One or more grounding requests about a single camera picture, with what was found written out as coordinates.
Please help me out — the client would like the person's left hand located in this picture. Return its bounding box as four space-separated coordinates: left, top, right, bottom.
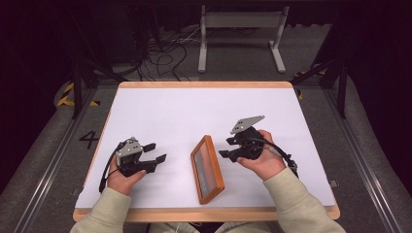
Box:
106 156 148 196

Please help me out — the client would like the white metal table stand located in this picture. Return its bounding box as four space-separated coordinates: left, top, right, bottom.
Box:
197 4 291 74

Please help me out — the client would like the yellow black floor tape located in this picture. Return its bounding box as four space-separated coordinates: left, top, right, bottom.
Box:
292 69 326 101
57 82 101 108

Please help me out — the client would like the person's left leg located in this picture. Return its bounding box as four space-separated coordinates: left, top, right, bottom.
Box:
149 221 200 233

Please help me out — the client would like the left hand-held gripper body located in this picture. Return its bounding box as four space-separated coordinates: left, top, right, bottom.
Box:
115 136 158 178

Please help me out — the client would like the person's right hand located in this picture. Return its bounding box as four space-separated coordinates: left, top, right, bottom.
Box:
236 129 288 182

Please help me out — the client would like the person's leg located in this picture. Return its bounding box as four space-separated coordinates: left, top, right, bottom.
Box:
149 221 200 233
215 221 276 233

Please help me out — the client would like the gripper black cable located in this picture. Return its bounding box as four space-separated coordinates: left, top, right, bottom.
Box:
249 137 299 179
98 150 122 193

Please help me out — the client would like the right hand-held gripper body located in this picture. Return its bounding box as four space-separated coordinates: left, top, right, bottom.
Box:
227 115 266 163

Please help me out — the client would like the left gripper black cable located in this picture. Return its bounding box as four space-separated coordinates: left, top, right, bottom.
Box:
98 150 122 193

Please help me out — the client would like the wooden picture frame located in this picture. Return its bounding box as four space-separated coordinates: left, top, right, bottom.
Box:
189 134 225 206

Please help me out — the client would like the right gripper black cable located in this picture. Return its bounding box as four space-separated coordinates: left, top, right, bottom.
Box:
249 137 299 179

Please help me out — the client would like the person's right leg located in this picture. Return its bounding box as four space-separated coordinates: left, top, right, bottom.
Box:
215 221 276 233

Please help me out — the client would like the grey metal floor rail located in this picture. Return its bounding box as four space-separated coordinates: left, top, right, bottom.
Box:
324 88 402 233
13 86 98 233

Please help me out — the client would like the black metal stand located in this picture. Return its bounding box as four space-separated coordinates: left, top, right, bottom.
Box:
290 57 349 119
69 6 127 119

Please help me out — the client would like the tangle of black floor cables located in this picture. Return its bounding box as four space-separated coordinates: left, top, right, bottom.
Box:
139 27 202 82

